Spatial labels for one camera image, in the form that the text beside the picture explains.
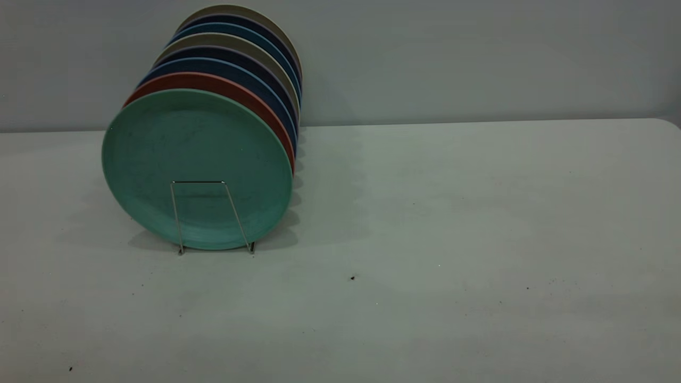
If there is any green round plate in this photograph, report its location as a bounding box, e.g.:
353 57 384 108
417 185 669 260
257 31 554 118
101 88 294 251

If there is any pink round plate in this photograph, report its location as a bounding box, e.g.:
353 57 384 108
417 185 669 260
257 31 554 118
123 72 296 176

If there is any dark purple round plate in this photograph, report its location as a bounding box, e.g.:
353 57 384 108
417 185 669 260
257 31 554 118
152 46 301 128

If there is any beige round plate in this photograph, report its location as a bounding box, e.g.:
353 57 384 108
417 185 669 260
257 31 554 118
153 32 301 115
175 4 302 75

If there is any teal blue round plate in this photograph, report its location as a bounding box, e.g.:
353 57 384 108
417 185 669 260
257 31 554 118
166 22 302 99

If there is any dark navy round plate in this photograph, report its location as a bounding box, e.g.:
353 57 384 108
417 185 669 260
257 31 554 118
178 14 302 80

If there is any metal wire plate rack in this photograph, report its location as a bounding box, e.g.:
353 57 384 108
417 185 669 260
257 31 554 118
170 180 257 256

